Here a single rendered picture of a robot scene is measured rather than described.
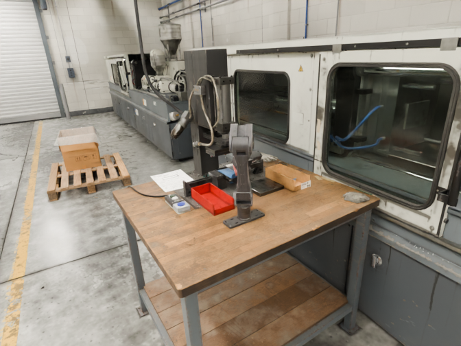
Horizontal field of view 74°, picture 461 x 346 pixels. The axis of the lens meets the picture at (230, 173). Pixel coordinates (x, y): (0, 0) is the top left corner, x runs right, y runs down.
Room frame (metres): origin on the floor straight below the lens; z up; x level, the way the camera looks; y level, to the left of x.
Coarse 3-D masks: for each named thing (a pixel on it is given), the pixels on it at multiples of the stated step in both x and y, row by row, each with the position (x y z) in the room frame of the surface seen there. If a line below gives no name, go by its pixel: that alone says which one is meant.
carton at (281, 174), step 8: (272, 168) 1.75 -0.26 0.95; (280, 168) 1.78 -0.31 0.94; (288, 168) 1.72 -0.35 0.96; (272, 176) 1.67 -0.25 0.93; (280, 176) 1.61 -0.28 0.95; (288, 176) 1.72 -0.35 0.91; (296, 176) 1.66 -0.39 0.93; (304, 176) 1.61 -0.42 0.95; (288, 184) 1.55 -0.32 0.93; (296, 184) 1.61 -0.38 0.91; (304, 184) 1.55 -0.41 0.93
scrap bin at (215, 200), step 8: (208, 184) 1.55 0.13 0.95; (192, 192) 1.49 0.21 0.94; (200, 192) 1.53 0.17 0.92; (208, 192) 1.55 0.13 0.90; (216, 192) 1.50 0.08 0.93; (224, 192) 1.42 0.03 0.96; (200, 200) 1.41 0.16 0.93; (208, 200) 1.34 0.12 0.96; (216, 200) 1.44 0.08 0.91; (224, 200) 1.43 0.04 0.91; (232, 200) 1.36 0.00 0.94; (208, 208) 1.34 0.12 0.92; (216, 208) 1.36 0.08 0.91; (224, 208) 1.32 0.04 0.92; (232, 208) 1.34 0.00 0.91
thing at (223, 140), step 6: (204, 132) 1.81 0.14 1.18; (210, 132) 1.84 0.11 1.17; (216, 132) 1.82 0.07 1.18; (228, 132) 1.66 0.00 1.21; (210, 138) 1.74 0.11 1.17; (216, 138) 1.68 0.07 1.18; (222, 138) 1.66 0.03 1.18; (228, 138) 1.66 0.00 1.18; (216, 144) 1.66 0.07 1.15; (222, 144) 1.62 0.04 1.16; (228, 144) 1.61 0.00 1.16; (210, 150) 1.61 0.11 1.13; (216, 150) 1.58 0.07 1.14; (222, 150) 1.60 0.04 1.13; (228, 150) 1.62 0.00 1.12; (216, 156) 1.58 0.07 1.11
